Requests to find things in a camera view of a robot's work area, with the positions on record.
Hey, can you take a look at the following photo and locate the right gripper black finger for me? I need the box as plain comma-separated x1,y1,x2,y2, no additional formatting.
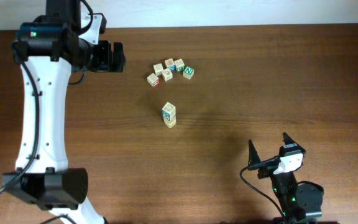
283,132,296,145
248,139,261,164

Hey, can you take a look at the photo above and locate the plain T wooden block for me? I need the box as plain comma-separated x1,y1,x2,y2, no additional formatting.
163,118,177,128

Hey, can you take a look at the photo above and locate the blue H wooden block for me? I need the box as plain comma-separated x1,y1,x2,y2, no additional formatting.
162,102,176,121

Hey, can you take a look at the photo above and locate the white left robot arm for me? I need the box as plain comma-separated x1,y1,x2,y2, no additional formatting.
1,0,126,223

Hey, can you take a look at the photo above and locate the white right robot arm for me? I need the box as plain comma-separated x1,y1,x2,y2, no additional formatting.
240,132,324,223

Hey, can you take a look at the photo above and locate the red Y wooden block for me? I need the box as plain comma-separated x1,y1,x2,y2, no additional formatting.
147,73,159,87

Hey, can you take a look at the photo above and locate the green N wooden block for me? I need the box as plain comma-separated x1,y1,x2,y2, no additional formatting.
183,67,195,80

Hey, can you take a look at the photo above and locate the blue D wooden block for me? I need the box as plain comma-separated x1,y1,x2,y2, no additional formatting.
164,58,175,71

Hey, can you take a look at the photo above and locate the plain snake wooden block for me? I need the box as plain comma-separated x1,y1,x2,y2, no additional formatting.
162,68,173,81

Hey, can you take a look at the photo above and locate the green-sided rear wooden block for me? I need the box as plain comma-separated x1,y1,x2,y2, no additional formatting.
174,58,185,72

